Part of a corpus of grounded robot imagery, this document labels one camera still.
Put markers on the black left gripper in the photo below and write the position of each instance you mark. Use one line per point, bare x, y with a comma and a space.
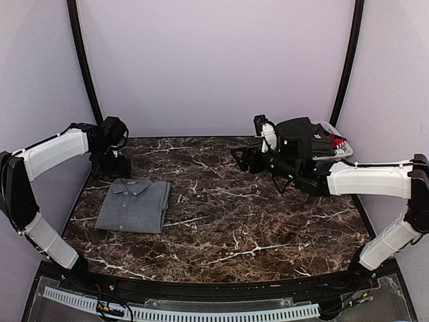
123, 170

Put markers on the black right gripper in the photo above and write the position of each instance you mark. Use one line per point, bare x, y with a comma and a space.
249, 151

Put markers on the grey long sleeve shirt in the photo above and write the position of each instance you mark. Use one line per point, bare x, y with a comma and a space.
136, 206

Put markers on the light grey plastic basket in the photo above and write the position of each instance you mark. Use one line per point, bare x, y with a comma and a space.
345, 152

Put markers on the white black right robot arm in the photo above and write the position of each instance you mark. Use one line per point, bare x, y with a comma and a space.
405, 179

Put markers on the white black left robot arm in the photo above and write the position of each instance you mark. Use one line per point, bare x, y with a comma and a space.
22, 168

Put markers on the black striped shirt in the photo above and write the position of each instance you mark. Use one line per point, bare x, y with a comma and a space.
308, 134

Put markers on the red black plaid shirt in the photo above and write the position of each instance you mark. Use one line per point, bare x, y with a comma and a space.
336, 142

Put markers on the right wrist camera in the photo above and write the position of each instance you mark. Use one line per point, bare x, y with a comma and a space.
266, 130

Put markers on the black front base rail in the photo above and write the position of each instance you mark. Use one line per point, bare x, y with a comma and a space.
328, 288

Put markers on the white slotted cable duct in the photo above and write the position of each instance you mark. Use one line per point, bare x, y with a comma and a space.
160, 310

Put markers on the black left frame post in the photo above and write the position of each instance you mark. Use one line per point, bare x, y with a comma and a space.
72, 6

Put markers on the black frame post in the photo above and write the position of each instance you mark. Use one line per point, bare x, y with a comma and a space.
348, 63
72, 6

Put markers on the black right frame post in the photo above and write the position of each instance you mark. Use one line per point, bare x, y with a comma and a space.
348, 63

